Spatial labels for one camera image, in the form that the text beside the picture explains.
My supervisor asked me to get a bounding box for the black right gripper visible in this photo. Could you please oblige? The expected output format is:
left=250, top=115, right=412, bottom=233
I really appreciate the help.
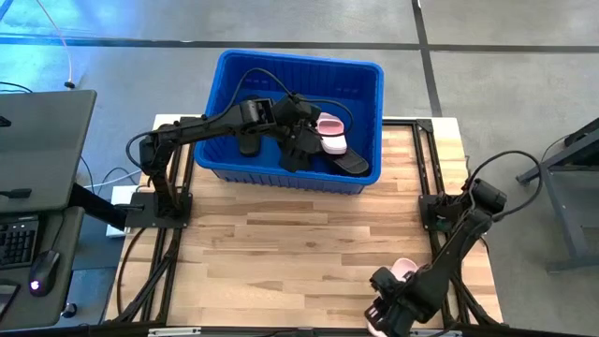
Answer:
left=363, top=266, right=425, bottom=337

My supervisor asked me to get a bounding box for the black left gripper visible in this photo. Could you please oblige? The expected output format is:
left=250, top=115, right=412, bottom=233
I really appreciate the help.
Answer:
left=276, top=119, right=325, bottom=174

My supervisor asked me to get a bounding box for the pink rubber slide sandal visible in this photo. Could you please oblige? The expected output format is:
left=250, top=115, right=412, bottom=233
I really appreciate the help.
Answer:
left=366, top=256, right=420, bottom=337
left=315, top=111, right=349, bottom=156

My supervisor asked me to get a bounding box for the blue plastic bin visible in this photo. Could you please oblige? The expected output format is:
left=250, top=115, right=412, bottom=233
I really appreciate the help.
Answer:
left=193, top=49, right=386, bottom=196

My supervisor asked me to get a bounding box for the white power strip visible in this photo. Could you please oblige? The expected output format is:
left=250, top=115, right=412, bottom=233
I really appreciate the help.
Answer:
left=105, top=184, right=141, bottom=239

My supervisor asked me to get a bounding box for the dark grey metal stand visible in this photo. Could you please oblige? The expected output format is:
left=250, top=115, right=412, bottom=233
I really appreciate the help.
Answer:
left=516, top=116, right=599, bottom=274

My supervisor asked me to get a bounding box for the grey desk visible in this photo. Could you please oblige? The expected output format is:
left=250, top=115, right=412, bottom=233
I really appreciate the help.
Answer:
left=0, top=205, right=86, bottom=331

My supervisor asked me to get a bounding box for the grey monitor panel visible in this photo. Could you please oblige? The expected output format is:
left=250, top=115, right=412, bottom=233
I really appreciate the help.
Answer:
left=0, top=89, right=98, bottom=214

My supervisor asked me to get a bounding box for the black computer mouse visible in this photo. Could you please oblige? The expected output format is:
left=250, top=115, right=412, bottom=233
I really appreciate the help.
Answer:
left=27, top=249, right=62, bottom=299

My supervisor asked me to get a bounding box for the black keyboard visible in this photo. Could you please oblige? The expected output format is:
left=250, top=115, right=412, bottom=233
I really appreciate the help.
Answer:
left=0, top=218, right=40, bottom=271

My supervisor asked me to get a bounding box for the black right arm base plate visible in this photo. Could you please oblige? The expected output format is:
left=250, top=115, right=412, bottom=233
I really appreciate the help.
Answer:
left=417, top=193, right=469, bottom=234

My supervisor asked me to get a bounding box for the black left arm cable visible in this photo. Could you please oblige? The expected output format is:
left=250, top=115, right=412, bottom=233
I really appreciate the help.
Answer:
left=202, top=66, right=356, bottom=138

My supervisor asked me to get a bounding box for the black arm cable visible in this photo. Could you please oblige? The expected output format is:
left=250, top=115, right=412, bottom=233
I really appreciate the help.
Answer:
left=202, top=66, right=356, bottom=138
left=466, top=150, right=545, bottom=222

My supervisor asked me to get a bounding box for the black aluminium table frame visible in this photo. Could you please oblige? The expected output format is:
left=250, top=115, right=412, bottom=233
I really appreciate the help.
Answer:
left=105, top=116, right=506, bottom=337

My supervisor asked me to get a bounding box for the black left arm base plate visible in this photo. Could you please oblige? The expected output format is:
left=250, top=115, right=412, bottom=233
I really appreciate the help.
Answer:
left=124, top=190, right=194, bottom=229

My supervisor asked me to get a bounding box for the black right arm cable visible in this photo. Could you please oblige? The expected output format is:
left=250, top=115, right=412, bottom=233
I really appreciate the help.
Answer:
left=466, top=150, right=545, bottom=222

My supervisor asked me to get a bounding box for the thin white cable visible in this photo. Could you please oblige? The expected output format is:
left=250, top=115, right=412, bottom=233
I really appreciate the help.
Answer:
left=36, top=0, right=77, bottom=91

